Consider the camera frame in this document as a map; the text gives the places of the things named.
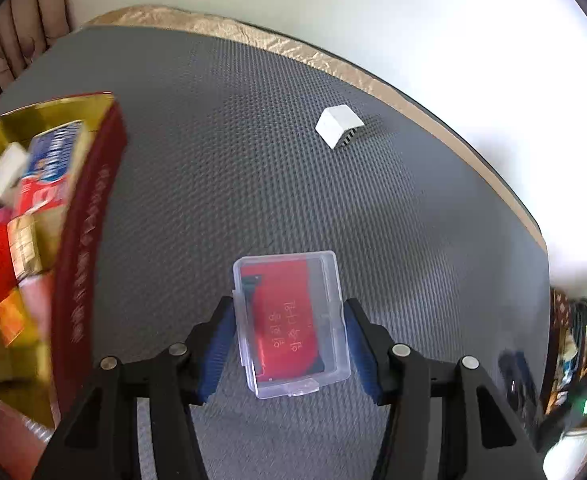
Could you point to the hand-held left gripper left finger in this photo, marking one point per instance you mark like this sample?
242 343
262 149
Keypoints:
218 355

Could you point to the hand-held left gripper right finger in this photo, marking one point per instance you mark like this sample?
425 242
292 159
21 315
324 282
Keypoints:
361 355

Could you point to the clear plastic case red card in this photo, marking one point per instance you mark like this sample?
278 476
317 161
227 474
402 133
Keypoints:
288 330

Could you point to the red and gold box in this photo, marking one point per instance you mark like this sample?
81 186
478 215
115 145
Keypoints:
83 260

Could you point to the cluttered shelf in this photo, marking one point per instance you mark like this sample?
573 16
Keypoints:
568 330

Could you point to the light pink item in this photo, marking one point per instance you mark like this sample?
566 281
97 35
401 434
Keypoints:
38 295

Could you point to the white box with striped side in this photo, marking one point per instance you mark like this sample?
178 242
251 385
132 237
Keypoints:
341 125

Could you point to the blue and red carton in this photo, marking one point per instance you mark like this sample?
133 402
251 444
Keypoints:
48 170

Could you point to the small white block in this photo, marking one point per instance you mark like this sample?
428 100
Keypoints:
6 170

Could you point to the beige curtain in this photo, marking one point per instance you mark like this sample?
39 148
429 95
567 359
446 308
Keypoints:
13 35

